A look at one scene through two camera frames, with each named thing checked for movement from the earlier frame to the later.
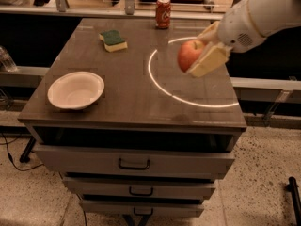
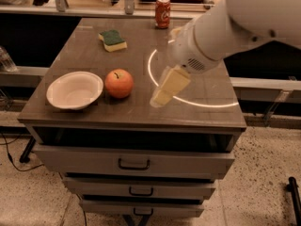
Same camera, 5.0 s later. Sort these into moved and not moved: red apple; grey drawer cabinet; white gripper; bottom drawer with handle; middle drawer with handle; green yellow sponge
Moved: red apple; white gripper
Not moved: bottom drawer with handle; grey drawer cabinet; green yellow sponge; middle drawer with handle
